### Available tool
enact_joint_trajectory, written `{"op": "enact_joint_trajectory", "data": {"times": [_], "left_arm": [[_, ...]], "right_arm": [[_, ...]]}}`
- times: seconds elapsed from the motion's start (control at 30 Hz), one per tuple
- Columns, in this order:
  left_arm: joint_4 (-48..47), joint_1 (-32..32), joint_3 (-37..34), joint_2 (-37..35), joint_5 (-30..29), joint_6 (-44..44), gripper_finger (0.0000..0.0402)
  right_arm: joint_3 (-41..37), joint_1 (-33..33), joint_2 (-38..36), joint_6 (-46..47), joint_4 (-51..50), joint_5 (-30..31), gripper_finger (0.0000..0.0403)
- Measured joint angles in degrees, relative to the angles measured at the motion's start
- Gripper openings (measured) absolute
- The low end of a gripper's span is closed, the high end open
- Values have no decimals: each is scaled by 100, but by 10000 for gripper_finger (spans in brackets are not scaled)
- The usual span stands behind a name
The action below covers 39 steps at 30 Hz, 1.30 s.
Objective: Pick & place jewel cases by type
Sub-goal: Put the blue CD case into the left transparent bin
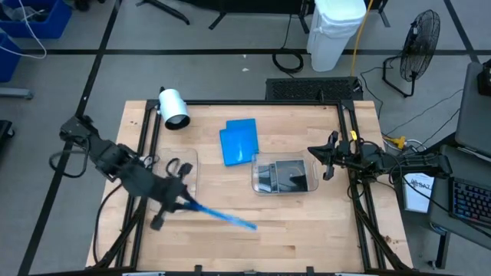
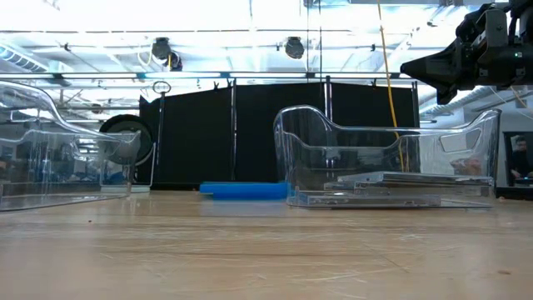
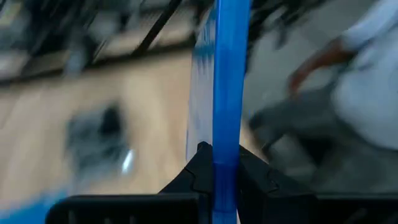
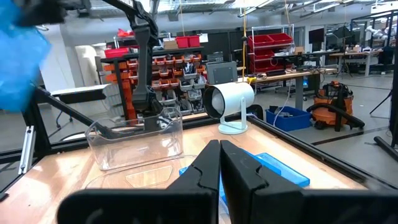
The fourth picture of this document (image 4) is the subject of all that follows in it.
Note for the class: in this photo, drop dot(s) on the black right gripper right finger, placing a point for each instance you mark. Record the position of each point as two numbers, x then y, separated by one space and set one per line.
295 208

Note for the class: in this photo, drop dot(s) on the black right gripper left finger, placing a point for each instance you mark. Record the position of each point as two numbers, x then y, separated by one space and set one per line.
140 208

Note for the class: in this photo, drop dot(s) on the blue jewel case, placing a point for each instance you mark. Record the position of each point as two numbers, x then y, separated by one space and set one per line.
18 62
248 157
292 177

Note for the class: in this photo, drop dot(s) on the clear plastic bin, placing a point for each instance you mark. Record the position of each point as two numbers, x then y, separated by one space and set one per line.
140 149
183 165

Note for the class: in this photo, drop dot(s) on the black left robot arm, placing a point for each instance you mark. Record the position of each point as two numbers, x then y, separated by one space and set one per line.
143 62

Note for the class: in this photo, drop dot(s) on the blue storage tote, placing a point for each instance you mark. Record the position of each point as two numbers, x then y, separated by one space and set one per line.
292 121

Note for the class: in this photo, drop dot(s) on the orange shop vacuum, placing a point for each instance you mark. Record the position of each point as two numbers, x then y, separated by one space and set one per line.
332 102

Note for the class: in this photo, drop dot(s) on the white cylindrical spotlight lamp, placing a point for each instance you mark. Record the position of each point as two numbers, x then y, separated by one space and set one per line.
236 96

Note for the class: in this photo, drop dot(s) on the long wooden workbench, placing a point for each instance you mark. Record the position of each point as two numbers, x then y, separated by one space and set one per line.
289 74

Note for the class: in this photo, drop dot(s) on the orange parts drawer rack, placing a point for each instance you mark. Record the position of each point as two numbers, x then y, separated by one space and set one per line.
168 71

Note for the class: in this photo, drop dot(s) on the black metal table frame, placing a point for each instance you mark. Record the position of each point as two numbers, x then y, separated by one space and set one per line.
37 130

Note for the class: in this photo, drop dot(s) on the silver frame bracket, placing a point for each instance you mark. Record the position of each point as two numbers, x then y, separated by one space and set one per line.
27 149

